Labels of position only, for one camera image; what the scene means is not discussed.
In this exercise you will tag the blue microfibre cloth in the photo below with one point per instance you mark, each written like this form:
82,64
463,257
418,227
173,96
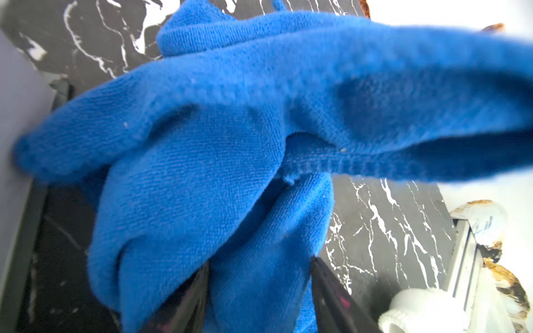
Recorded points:
223,151

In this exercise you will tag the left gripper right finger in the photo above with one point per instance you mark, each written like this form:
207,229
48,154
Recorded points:
335,309

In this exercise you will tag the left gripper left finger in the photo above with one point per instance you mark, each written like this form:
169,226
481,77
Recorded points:
184,310

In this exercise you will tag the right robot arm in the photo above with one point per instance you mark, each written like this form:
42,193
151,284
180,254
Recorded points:
424,310

